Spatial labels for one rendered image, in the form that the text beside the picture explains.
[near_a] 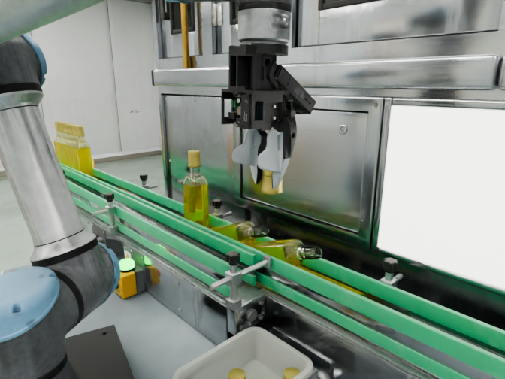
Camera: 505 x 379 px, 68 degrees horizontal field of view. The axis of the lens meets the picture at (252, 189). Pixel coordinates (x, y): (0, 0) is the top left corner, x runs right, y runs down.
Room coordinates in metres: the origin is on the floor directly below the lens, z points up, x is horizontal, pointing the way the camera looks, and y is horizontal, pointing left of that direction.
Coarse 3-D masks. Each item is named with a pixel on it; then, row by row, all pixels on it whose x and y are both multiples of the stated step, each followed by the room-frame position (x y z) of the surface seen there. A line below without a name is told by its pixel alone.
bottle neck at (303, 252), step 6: (312, 246) 0.76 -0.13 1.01; (318, 246) 0.75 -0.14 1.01; (300, 252) 0.76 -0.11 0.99; (306, 252) 0.75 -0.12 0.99; (312, 252) 0.74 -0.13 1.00; (318, 252) 0.75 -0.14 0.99; (300, 258) 0.76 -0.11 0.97; (306, 258) 0.75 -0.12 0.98; (312, 258) 0.74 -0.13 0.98; (318, 258) 0.74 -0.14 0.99
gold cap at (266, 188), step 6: (264, 174) 0.59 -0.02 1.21; (270, 174) 0.58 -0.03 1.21; (264, 180) 0.59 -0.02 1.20; (270, 180) 0.58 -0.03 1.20; (282, 180) 0.60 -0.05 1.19; (264, 186) 0.59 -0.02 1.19; (270, 186) 0.58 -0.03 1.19; (264, 192) 0.59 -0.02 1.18; (270, 192) 0.58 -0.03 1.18; (276, 192) 0.58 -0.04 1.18; (282, 192) 0.60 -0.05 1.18
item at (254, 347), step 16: (240, 336) 0.67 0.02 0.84; (256, 336) 0.69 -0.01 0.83; (272, 336) 0.67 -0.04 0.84; (208, 352) 0.62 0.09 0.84; (224, 352) 0.64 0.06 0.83; (240, 352) 0.67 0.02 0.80; (256, 352) 0.69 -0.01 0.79; (272, 352) 0.66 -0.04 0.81; (288, 352) 0.63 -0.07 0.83; (192, 368) 0.59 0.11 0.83; (208, 368) 0.61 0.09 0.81; (224, 368) 0.63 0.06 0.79; (240, 368) 0.66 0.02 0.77; (256, 368) 0.66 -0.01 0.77; (272, 368) 0.65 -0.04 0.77; (304, 368) 0.60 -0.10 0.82
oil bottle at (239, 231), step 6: (240, 222) 0.95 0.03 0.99; (246, 222) 0.91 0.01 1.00; (210, 228) 1.00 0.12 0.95; (216, 228) 0.95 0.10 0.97; (222, 228) 0.93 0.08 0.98; (228, 228) 0.91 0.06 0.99; (234, 228) 0.89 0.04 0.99; (240, 228) 0.88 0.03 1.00; (246, 228) 0.89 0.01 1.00; (222, 234) 0.93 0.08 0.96; (228, 234) 0.91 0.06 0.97; (234, 234) 0.89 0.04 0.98; (240, 234) 0.88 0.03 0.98; (246, 234) 0.88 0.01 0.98; (240, 240) 0.88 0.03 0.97; (246, 240) 0.87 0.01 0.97; (252, 240) 0.88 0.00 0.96
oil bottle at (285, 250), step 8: (280, 240) 0.84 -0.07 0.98; (288, 240) 0.82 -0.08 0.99; (296, 240) 0.80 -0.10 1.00; (256, 248) 0.84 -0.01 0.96; (264, 248) 0.82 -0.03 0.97; (272, 248) 0.80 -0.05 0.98; (280, 248) 0.78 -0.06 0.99; (288, 248) 0.77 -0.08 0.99; (296, 248) 0.77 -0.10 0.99; (280, 256) 0.78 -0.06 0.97; (288, 256) 0.77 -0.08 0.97; (296, 256) 0.77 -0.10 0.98; (296, 264) 0.76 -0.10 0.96
